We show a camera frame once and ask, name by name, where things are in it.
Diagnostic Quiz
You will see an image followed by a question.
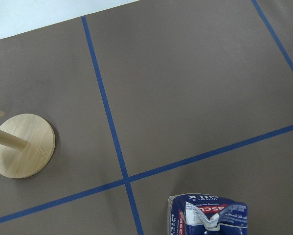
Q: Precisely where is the blue white milk carton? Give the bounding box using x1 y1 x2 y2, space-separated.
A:
167 193 248 235

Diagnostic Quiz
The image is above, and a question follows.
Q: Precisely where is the wooden cup tree stand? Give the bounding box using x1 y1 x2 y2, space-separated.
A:
0 114 56 179

